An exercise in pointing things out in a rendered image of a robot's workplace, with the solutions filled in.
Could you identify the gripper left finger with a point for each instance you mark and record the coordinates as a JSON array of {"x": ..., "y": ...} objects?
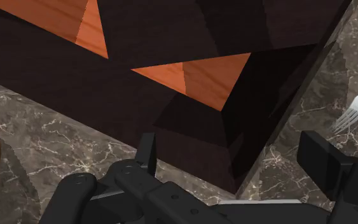
[{"x": 154, "y": 192}]

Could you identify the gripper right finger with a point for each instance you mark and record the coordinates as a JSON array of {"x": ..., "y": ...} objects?
[{"x": 327, "y": 161}]

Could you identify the dark wooden robot stand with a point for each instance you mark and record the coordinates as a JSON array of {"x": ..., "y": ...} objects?
[{"x": 73, "y": 93}]

